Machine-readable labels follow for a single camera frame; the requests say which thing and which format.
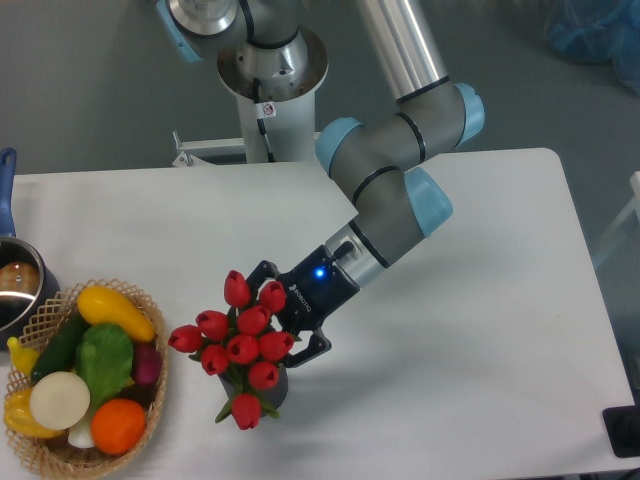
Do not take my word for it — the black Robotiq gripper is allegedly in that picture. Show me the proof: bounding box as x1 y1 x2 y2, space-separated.
246 245 360 368

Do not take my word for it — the red tulip bouquet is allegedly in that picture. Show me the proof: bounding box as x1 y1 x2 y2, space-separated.
168 270 296 430

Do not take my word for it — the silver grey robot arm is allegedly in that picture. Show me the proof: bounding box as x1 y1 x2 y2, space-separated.
156 1 485 368

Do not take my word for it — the dark grey vase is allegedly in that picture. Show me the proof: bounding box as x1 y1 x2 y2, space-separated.
219 365 288 409

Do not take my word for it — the purple red onion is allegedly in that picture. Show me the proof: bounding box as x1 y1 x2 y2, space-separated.
131 344 162 385

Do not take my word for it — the green lettuce leaf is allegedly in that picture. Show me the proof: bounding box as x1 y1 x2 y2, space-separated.
67 322 135 449

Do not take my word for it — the yellow squash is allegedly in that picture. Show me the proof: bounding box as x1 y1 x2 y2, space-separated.
76 285 156 343

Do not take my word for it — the orange fruit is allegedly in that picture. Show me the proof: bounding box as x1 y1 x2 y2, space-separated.
90 399 146 455

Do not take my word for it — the dark green cucumber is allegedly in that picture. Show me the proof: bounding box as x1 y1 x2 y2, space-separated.
30 311 90 385

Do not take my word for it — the white round onion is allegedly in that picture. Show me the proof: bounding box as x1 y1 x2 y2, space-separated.
29 371 90 430

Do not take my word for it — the yellow banana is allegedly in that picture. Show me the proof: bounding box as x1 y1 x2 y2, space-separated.
7 337 40 377

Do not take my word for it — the woven wicker basket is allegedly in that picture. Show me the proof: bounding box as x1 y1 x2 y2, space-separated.
1 279 168 479

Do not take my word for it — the yellow bell pepper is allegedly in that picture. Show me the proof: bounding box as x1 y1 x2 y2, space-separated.
4 388 65 439

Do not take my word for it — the black device at table edge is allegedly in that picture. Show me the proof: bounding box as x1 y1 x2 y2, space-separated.
602 405 639 458

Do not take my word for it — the blue plastic bag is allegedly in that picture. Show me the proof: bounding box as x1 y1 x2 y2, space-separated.
544 1 639 94

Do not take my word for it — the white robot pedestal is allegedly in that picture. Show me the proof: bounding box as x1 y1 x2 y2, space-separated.
171 85 324 169

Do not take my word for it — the blue handled saucepan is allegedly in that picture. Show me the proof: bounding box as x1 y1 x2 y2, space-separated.
1 148 59 352

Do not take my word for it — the white frame at right edge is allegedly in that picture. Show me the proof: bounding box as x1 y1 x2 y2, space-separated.
591 171 639 268

